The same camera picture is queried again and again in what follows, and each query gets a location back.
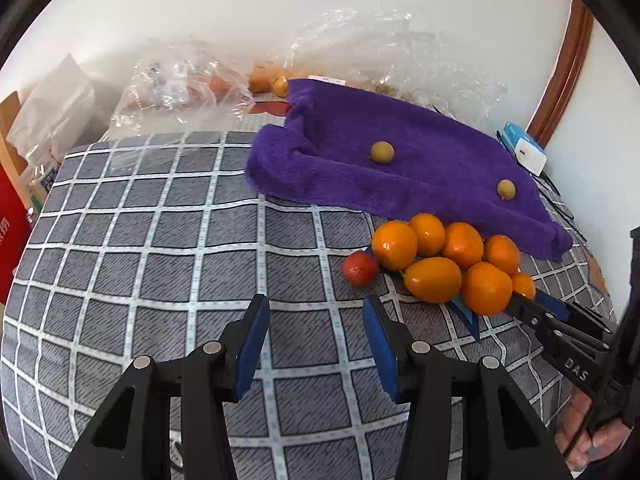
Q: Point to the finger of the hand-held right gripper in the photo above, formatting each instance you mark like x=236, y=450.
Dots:
x=530, y=312
x=552, y=305

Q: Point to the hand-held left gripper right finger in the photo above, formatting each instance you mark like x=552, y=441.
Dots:
x=380, y=345

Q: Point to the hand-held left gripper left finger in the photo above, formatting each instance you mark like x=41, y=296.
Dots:
x=252, y=345

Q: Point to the small orange mandarin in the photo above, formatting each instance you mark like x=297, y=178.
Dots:
x=522, y=285

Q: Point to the small red fruit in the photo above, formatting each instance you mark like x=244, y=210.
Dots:
x=360, y=269

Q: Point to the oblong orange mandarin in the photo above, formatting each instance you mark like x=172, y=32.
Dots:
x=432, y=279

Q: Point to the purple towel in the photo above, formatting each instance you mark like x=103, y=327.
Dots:
x=400, y=125

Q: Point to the person's right hand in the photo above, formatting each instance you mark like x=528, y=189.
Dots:
x=605, y=442

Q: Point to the brown longan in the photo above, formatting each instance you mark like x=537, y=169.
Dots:
x=382, y=152
x=506, y=189

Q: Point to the white charger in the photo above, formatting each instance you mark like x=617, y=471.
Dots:
x=532, y=157

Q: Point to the grey checked bed sheet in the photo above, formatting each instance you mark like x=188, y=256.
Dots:
x=125, y=260

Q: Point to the blue box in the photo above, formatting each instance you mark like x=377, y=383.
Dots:
x=514, y=132

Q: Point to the bunch of brown longans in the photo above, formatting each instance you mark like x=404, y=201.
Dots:
x=387, y=89

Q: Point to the bagged orange mandarin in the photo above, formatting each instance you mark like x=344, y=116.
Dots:
x=260, y=79
x=281, y=86

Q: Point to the bagged red fruit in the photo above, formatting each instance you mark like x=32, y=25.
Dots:
x=218, y=84

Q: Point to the red box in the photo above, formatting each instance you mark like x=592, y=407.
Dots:
x=10, y=240

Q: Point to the clear plastic bottle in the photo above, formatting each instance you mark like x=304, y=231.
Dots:
x=42, y=177

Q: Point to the large clear plastic bag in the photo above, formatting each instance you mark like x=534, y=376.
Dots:
x=400, y=50

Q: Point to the white translucent plastic bag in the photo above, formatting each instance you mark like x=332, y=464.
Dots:
x=50, y=105

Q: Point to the brown cardboard box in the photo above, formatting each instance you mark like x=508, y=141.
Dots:
x=7, y=120

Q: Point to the brown wooden door frame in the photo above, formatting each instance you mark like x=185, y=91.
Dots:
x=570, y=60

